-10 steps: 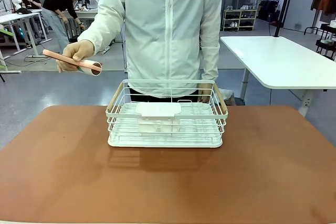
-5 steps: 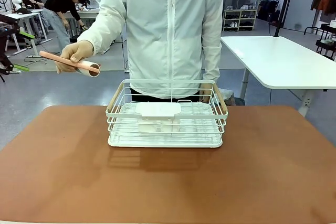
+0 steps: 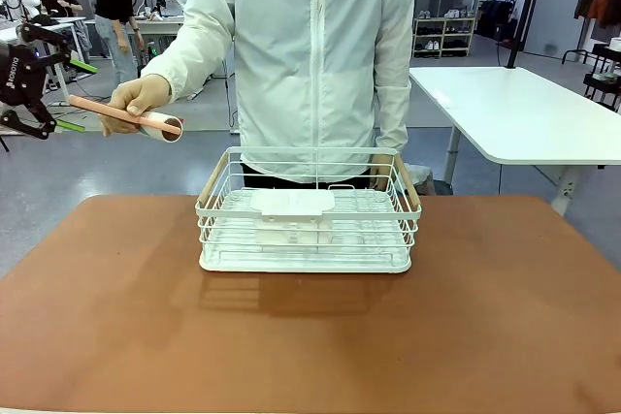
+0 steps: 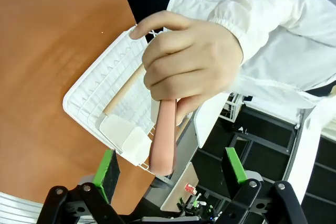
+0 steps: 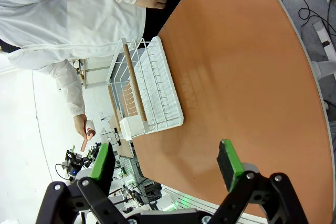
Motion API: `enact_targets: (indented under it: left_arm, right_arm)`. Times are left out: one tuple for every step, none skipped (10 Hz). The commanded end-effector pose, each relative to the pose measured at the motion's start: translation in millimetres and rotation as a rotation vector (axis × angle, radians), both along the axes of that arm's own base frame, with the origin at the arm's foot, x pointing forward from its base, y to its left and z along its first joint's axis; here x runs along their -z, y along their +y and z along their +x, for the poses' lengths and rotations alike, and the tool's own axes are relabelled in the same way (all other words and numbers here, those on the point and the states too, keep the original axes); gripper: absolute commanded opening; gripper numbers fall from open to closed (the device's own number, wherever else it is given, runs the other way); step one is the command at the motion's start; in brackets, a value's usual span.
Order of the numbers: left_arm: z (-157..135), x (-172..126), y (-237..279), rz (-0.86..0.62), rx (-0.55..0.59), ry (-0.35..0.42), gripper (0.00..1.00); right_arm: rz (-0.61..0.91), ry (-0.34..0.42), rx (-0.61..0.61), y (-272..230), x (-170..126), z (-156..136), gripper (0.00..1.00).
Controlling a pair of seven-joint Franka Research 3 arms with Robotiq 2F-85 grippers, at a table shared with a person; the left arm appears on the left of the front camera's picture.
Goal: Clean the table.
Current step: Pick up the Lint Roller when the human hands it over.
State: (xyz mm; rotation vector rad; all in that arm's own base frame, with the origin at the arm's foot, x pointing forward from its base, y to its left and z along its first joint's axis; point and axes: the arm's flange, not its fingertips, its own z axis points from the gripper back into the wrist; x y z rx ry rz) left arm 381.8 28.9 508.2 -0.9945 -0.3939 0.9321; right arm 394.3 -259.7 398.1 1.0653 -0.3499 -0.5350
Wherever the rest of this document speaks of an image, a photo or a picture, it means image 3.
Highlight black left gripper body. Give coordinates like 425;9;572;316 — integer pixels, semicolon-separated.
0;41;38;107

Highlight pink lint roller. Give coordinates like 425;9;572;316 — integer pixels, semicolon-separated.
67;94;185;144

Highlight person's left forearm white sleeve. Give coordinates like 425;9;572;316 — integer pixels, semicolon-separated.
372;20;416;159

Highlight person's right forearm white sleeve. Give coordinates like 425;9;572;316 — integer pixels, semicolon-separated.
140;0;240;104

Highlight person's right hand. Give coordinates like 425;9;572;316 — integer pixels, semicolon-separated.
100;74;173;138

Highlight person's left hand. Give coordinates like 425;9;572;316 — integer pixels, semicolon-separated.
368;154;395;191

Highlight standing person in black shirt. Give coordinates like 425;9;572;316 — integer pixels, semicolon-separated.
93;0;157;89

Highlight person's white jacket torso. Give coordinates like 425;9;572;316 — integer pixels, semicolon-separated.
183;0;416;185

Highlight white plastic lid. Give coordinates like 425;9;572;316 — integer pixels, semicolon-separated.
249;188;338;222

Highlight wooden shoe rack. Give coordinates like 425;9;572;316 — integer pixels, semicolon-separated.
411;16;478;59

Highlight black bag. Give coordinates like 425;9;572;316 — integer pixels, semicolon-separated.
476;0;519;43

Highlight large white table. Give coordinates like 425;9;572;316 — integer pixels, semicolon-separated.
409;65;621;217

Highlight black vertical pole stand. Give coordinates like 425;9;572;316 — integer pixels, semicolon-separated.
506;0;548;70

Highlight black utility cart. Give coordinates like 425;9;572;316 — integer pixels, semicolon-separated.
580;37;621;112

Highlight white wire basket wooden handles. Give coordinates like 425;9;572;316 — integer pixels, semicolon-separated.
194;145;423;275

